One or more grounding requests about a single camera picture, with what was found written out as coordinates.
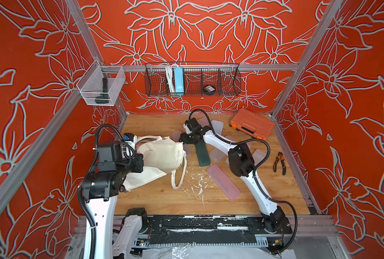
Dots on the orange plastic tool case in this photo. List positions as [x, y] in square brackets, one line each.
[252, 124]

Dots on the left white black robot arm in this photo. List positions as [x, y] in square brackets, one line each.
[99, 243]

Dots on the clear plastic wall bin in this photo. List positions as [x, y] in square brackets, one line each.
[90, 85]

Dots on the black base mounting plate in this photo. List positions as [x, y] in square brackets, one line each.
[209, 230]

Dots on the dark green flashlight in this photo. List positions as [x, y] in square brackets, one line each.
[103, 98]

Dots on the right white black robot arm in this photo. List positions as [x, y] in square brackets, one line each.
[273, 215]

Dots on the white printed canvas tote bag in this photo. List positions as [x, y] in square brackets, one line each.
[161, 156]

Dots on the black wire wall basket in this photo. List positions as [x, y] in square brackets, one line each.
[225, 77]

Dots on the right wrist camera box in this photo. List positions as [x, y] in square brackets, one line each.
[192, 126]

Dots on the orange handled pliers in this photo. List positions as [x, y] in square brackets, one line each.
[280, 160]

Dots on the translucent frosted pencil case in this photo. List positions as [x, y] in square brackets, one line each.
[217, 154]

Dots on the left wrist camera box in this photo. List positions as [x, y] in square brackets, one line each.
[118, 151]

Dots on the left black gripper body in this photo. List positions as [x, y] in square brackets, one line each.
[129, 164]

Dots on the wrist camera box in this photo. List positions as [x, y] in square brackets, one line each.
[192, 126]
[118, 151]

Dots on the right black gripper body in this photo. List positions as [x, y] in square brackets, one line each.
[191, 137]

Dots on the pink translucent pencil case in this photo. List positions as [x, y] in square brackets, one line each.
[225, 184]

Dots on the light blue power bank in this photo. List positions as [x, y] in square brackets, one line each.
[179, 82]

